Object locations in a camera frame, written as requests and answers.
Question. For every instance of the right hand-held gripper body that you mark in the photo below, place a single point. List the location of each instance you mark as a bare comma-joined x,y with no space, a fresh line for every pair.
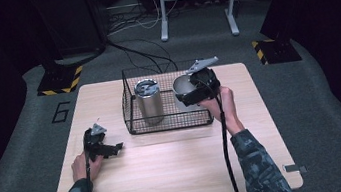
207,84

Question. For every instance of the steel tumbler with lid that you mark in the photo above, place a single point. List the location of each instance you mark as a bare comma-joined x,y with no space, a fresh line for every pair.
150,107

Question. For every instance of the grey tape strip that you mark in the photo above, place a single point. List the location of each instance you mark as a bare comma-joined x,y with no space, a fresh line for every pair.
291,168

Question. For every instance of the black stand base striped tape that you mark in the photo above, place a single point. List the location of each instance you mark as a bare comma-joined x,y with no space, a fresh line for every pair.
278,50
58,79

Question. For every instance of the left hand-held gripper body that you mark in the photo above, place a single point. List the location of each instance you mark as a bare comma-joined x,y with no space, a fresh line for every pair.
92,142

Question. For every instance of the person's right hand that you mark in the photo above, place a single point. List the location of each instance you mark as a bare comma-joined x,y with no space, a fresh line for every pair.
227,108

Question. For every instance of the dark cabinet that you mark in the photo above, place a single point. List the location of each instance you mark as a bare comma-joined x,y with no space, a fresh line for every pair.
70,19

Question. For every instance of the person's left hand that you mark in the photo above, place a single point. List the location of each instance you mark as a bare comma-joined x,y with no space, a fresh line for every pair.
79,169

